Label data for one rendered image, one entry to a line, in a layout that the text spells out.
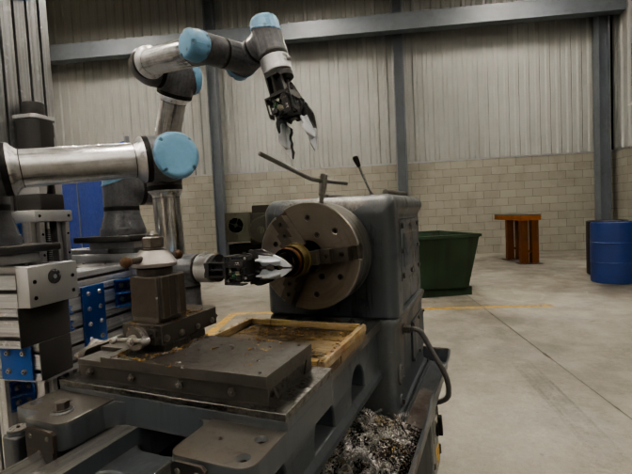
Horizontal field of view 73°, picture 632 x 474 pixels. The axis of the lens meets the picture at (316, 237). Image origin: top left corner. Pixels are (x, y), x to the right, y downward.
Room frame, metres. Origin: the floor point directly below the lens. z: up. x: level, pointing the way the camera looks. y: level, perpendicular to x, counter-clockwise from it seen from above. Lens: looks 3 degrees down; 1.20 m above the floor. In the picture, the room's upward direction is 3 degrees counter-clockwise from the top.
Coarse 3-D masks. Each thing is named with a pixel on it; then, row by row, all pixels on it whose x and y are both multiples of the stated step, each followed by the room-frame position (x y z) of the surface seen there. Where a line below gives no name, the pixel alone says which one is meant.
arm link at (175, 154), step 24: (0, 144) 0.91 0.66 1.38; (120, 144) 1.04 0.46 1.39; (144, 144) 1.04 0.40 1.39; (168, 144) 1.05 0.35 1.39; (192, 144) 1.09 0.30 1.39; (0, 168) 0.88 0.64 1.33; (24, 168) 0.92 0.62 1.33; (48, 168) 0.94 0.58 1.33; (72, 168) 0.96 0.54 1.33; (96, 168) 0.99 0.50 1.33; (120, 168) 1.02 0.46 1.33; (144, 168) 1.04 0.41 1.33; (168, 168) 1.04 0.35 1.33; (192, 168) 1.08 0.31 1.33; (0, 192) 0.90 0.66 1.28
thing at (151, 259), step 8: (136, 256) 0.76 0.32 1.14; (144, 256) 0.75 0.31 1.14; (152, 256) 0.75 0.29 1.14; (160, 256) 0.76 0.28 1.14; (168, 256) 0.77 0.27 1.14; (136, 264) 0.75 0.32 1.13; (144, 264) 0.74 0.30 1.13; (152, 264) 0.74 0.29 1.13; (160, 264) 0.75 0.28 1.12; (168, 264) 0.76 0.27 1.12
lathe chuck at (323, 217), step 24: (312, 216) 1.21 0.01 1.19; (336, 216) 1.19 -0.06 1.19; (264, 240) 1.28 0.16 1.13; (312, 240) 1.22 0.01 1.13; (336, 240) 1.19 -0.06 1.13; (360, 240) 1.19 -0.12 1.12; (336, 264) 1.19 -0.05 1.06; (360, 264) 1.17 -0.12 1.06; (312, 288) 1.22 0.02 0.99; (336, 288) 1.19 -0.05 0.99
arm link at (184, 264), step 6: (186, 258) 1.10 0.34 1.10; (192, 258) 1.09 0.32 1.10; (180, 264) 1.09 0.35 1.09; (186, 264) 1.08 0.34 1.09; (192, 264) 1.08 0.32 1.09; (174, 270) 1.10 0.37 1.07; (180, 270) 1.09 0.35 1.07; (186, 270) 1.08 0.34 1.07; (192, 270) 1.09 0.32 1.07; (186, 276) 1.09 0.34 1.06; (192, 276) 1.08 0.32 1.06; (186, 282) 1.09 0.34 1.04; (192, 282) 1.10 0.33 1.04; (198, 282) 1.12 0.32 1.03
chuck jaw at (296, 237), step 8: (280, 216) 1.21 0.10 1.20; (288, 216) 1.25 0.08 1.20; (272, 224) 1.22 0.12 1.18; (280, 224) 1.22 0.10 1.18; (288, 224) 1.21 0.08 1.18; (280, 232) 1.21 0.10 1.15; (288, 232) 1.18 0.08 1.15; (296, 232) 1.22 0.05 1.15; (280, 240) 1.19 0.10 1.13; (288, 240) 1.16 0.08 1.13; (296, 240) 1.18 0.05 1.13; (304, 240) 1.23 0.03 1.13
